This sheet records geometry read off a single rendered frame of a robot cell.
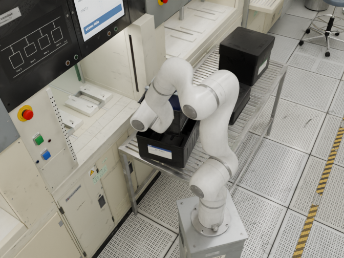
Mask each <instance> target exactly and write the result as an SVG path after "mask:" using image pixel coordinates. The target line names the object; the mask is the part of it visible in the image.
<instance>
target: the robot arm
mask: <svg viewBox="0 0 344 258"><path fill-rule="evenodd" d="M193 78H194V71H193V68H192V66H191V64H190V63H189V62H187V61H186V60H184V59H182V58H179V57H171V58H168V59H167V60H166V61H165V62H164V63H163V64H162V66H161V67H160V69H159V71H158V72H157V74H156V76H155V77H154V79H153V81H152V83H151V84H149V88H148V90H147V92H146V94H145V98H144V100H143V101H142V103H141V104H140V106H139V107H138V108H137V110H136V111H135V113H134V114H133V116H132V117H131V119H130V124H131V126H132V127H133V128H134V129H136V130H137V131H140V132H144V131H146V130H147V129H148V128H151V129H152V130H154V131H155V132H157V133H163V132H165V131H166V130H167V129H168V127H169V126H170V125H171V123H172V121H173V117H174V111H173V108H172V105H171V104H170V102H169V101H168V100H169V98H170V97H171V96H172V94H174V93H175V92H176V90H177V93H178V97H179V102H180V107H181V110H182V112H183V113H184V114H185V115H186V116H187V117H188V118H190V119H193V120H200V121H201V122H200V127H199V131H200V141H201V146H202V148H203V150H204V151H205V152H206V153H207V154H209V155H210V157H209V158H208V159H207V160H206V161H205V162H204V163H203V164H202V165H201V166H200V167H199V168H198V169H197V170H196V171H195V172H194V174H193V175H192V177H191V179H190V182H189V188H190V190H191V191H192V192H193V193H194V194H195V195H196V196H197V197H199V203H198V204H197V205H196V206H195V207H194V208H193V210H192V212H191V223H192V225H193V227H194V228H195V230H196V231H197V232H199V233H200V234H202V235H205V236H208V237H217V236H219V235H222V234H223V233H224V232H226V230H227V229H228V228H229V225H230V220H231V218H230V213H229V211H228V209H227V208H226V207H225V205H226V199H227V189H226V187H225V184H226V183H227V182H228V181H229V180H230V179H231V177H232V176H233V175H234V174H235V172H236V171H237V169H238V165H239V162H238V158H237V156H236V155H235V153H234V152H233V151H232V150H231V149H230V147H229V145H228V123H229V120H230V117H231V114H232V112H233V109H234V107H235V104H236V102H237V99H238V95H239V81H238V79H237V77H236V76H235V75H234V74H233V73H232V72H230V71H228V70H219V71H216V72H214V73H212V74H211V75H210V76H208V77H207V78H206V79H204V80H203V81H202V82H201V83H199V84H198V85H197V86H193V85H192V82H193Z"/></svg>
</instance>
